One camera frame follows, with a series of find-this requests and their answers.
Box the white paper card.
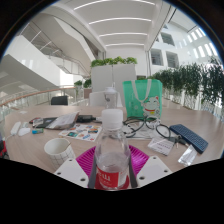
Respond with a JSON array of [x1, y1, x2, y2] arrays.
[[147, 137, 176, 156]]

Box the green hedge along railing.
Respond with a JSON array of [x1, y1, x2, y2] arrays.
[[151, 56, 224, 111]]

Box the potted plants beside cabinet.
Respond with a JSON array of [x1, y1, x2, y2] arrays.
[[73, 78, 92, 89]]

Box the green cat-print tote bag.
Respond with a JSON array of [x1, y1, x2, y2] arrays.
[[122, 78, 164, 120]]

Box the colourful sticker sheet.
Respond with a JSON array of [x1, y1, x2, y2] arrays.
[[58, 123, 102, 142]]

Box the clear white-lidded shaker bottle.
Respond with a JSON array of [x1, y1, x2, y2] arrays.
[[103, 86, 119, 110]]

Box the white propped booklet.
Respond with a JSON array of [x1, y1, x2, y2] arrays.
[[45, 111, 81, 131]]

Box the white power strip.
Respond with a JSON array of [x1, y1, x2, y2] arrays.
[[10, 121, 22, 136]]

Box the white chair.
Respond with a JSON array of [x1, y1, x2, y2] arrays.
[[88, 90, 124, 108]]

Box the tangled black cables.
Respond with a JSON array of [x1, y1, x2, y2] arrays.
[[121, 115, 188, 148]]

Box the red chair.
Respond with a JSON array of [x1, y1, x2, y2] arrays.
[[0, 139, 9, 160]]

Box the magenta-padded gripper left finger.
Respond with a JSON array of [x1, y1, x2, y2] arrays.
[[53, 145, 98, 190]]

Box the long ceiling lights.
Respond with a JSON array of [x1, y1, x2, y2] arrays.
[[73, 0, 156, 48]]

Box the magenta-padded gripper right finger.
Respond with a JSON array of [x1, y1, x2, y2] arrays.
[[127, 144, 173, 189]]

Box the clear plastic bag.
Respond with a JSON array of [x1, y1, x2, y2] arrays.
[[177, 144, 198, 167]]

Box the black office chair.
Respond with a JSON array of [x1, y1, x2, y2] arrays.
[[50, 95, 70, 106]]

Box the green plants atop cabinet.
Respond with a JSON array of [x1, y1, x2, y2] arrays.
[[90, 56, 138, 68]]

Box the white grid-patterned cup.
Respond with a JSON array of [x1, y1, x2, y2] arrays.
[[43, 137, 77, 171]]

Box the clear red-labelled water bottle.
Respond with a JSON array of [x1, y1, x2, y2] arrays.
[[94, 108, 132, 191]]

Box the white computer mouse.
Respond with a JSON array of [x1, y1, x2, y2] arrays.
[[17, 127, 32, 137]]

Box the white cabinet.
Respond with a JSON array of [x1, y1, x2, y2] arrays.
[[90, 63, 138, 108]]

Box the dark flat notebook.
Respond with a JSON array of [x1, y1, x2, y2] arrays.
[[29, 116, 58, 129]]

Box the black flat device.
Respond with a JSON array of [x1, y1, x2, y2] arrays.
[[77, 114, 97, 124]]

